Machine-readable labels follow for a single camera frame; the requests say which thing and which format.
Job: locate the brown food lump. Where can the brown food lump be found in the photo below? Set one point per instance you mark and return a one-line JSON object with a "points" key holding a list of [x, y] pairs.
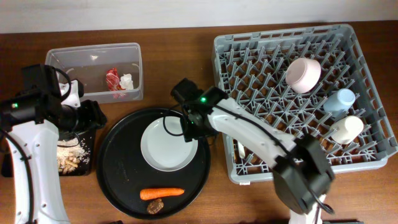
{"points": [[155, 206]]}

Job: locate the clear plastic bin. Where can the clear plastic bin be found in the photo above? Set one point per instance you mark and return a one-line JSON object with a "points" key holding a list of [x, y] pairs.
{"points": [[89, 64]]}

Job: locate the round black serving tray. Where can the round black serving tray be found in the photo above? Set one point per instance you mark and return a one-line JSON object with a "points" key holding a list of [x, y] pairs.
{"points": [[122, 171]]}

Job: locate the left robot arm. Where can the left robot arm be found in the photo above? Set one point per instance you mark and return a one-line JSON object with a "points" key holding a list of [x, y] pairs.
{"points": [[32, 124]]}

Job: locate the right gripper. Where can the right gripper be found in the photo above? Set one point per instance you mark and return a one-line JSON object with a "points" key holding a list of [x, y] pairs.
{"points": [[189, 132]]}

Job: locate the spilled rice and shells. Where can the spilled rice and shells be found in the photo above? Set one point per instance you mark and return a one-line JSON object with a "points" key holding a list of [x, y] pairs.
{"points": [[71, 154]]}

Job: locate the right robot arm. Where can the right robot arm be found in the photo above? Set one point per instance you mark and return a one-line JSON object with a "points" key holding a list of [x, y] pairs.
{"points": [[301, 173]]}

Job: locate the light blue cup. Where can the light blue cup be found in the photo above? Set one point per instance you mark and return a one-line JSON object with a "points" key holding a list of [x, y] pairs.
{"points": [[339, 102]]}

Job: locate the grey dishwasher rack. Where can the grey dishwasher rack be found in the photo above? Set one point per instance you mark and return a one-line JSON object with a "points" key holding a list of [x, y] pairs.
{"points": [[251, 68]]}

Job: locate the red snack wrapper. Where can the red snack wrapper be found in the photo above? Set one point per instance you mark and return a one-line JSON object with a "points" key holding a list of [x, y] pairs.
{"points": [[113, 79]]}

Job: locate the grey plate with rice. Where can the grey plate with rice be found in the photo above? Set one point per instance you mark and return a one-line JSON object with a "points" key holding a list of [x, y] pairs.
{"points": [[163, 151]]}

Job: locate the cream white cup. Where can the cream white cup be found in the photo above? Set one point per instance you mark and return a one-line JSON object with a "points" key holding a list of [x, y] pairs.
{"points": [[347, 129]]}

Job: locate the white plastic fork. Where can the white plastic fork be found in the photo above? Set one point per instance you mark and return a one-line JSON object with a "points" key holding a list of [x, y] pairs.
{"points": [[241, 151]]}

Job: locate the pink bowl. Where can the pink bowl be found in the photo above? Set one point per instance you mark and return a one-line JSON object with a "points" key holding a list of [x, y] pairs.
{"points": [[303, 74]]}

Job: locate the black rectangular tray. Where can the black rectangular tray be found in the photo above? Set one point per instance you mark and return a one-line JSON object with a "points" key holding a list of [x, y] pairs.
{"points": [[81, 149]]}

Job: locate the white tissue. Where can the white tissue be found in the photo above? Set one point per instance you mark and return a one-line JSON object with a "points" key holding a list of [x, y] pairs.
{"points": [[126, 82]]}

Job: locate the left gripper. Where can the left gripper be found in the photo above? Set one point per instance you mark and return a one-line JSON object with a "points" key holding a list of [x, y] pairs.
{"points": [[96, 118]]}

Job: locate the orange carrot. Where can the orange carrot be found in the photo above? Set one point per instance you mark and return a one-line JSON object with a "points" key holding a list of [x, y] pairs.
{"points": [[154, 193]]}

